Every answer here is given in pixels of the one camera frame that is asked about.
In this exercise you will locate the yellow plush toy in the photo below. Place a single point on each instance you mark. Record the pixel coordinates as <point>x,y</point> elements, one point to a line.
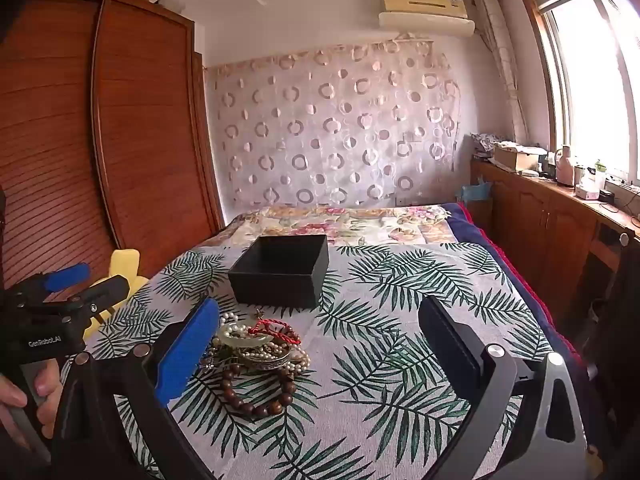
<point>125,262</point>

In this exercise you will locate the dark cloth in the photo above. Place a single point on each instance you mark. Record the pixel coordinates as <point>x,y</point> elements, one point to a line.
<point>620,320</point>

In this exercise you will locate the person's left hand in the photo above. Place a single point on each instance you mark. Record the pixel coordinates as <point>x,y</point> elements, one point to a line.
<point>49,385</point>

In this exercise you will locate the leaf print cloth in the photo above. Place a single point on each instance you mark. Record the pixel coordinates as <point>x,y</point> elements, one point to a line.
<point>360,340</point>

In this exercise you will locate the wall air conditioner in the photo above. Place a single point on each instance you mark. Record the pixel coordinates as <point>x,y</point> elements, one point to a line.
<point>425,10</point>

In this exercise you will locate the wooden slatted wardrobe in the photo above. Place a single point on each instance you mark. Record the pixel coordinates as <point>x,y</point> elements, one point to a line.
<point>140,135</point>

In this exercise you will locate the window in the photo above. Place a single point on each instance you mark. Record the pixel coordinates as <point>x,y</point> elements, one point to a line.
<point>590,85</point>

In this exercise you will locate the patterned cloth bundle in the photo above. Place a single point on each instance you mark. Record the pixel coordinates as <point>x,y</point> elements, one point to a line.
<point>485,141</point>

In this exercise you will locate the white tissue box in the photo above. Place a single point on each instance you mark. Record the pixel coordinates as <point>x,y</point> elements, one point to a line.
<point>585,191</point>

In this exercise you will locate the green capped bottle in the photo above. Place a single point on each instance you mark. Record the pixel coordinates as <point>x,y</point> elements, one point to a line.
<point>599,175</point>

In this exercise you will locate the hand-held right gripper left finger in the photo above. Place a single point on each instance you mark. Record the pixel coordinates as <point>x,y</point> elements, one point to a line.
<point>185,355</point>

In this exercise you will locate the navy blanket with red edge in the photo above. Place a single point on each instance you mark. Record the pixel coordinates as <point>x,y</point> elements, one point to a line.
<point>505,270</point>

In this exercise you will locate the blue bag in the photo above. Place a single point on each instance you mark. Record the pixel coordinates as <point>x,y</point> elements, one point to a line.
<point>475,193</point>

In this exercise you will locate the pink thermos jug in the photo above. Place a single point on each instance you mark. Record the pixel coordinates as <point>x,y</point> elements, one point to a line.
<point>565,170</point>

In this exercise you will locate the circle patterned curtain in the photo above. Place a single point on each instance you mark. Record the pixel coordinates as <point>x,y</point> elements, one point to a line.
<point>325,135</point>

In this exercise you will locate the pale jade bangle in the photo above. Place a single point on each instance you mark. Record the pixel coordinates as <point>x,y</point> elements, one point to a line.
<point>240,344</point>

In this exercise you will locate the white window curtain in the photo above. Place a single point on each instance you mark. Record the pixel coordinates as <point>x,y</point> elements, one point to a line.
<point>500,60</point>

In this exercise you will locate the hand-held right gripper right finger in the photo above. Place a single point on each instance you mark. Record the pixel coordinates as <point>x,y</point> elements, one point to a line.
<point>452,342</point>

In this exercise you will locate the black cardboard box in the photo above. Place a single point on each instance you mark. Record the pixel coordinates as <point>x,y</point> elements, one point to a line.
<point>272,275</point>

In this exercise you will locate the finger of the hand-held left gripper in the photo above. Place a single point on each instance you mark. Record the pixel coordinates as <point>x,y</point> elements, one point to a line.
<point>107,291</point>
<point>67,276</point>

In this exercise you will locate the wooden cabinet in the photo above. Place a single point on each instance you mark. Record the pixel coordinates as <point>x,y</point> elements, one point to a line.
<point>530,215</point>

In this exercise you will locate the open cardboard box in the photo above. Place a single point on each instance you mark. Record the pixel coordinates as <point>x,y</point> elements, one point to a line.
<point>517,157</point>

